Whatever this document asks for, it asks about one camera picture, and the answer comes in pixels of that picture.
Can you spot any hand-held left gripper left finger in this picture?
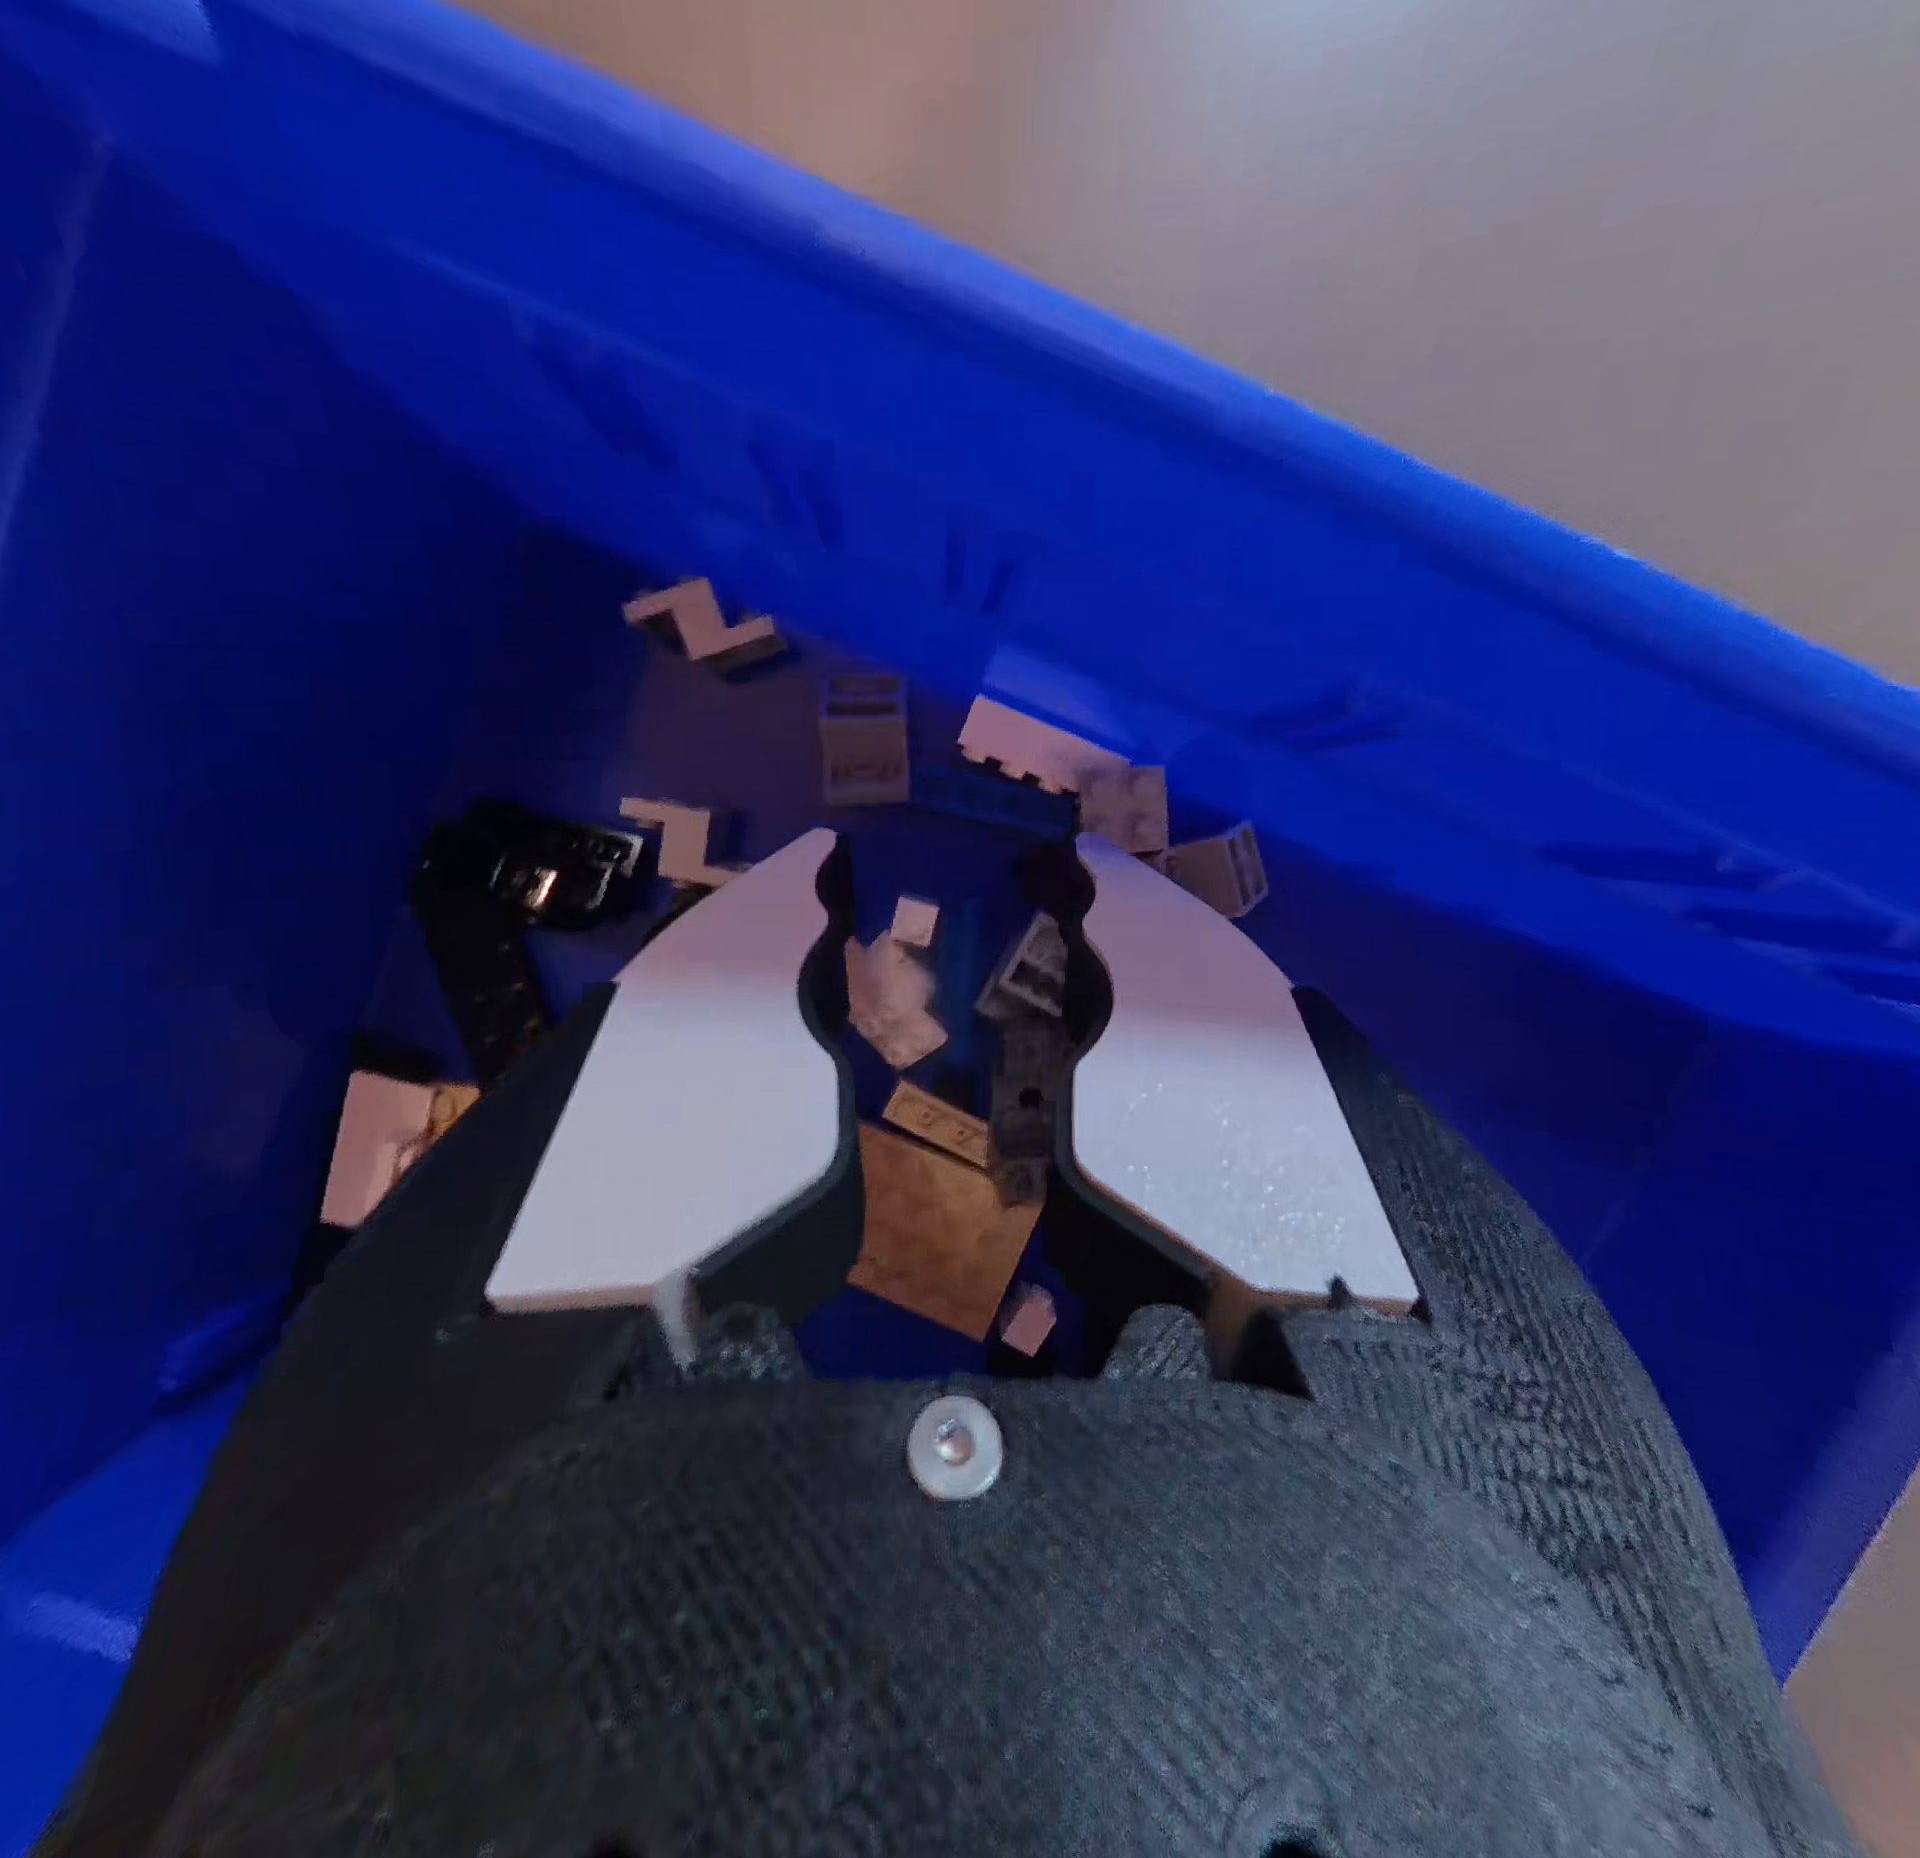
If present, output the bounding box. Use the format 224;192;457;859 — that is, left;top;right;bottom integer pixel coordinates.
487;826;872;1364

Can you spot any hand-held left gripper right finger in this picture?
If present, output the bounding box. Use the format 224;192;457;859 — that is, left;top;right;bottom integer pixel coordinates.
1050;833;1426;1320

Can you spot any pile of lego bricks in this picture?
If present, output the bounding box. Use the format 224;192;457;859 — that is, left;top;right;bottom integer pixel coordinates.
322;575;1270;1357

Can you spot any blue plastic storage bin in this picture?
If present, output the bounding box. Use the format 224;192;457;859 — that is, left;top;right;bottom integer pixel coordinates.
0;0;1920;1858

